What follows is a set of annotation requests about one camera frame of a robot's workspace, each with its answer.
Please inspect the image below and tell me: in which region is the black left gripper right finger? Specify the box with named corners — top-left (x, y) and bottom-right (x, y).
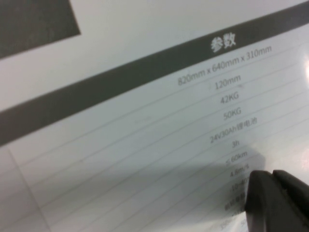
top-left (270, 169), bottom-right (309, 232)

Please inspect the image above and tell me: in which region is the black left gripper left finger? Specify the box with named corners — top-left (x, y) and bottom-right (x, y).
top-left (244, 170), bottom-right (275, 232)

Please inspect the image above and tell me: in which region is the white product catalogue book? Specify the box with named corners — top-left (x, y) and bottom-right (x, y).
top-left (0, 0), bottom-right (309, 232)

